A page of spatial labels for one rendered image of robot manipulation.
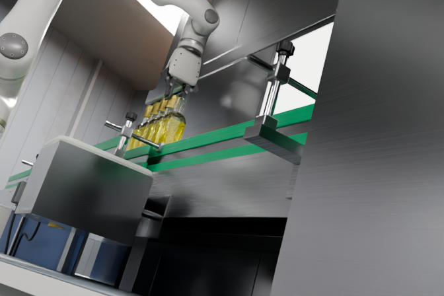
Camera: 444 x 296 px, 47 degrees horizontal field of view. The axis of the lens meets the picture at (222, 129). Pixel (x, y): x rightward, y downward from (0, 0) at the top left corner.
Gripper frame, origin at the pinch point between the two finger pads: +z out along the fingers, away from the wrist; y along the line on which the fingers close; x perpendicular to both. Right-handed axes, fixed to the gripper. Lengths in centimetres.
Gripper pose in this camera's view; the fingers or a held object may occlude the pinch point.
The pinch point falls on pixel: (174, 96)
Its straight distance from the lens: 158.4
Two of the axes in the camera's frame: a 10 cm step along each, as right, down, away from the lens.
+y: -8.1, -3.9, -4.4
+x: 5.3, -1.4, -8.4
